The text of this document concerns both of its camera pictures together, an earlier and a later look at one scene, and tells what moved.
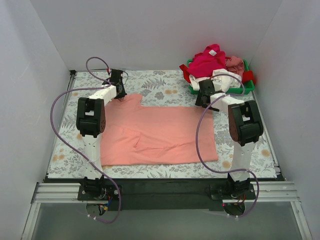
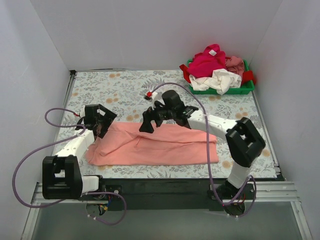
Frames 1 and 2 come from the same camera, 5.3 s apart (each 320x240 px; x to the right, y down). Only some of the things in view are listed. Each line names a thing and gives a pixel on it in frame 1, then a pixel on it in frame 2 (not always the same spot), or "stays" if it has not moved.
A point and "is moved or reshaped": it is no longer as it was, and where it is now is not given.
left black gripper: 120,92 → 105,124
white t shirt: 221,78 stays
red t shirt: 247,77 stays
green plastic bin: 249,86 stays
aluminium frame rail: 277,192 stays
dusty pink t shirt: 235,65 stays
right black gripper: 203,99 → 155,115
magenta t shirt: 203,64 stays
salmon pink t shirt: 134,134 is moved or reshaped
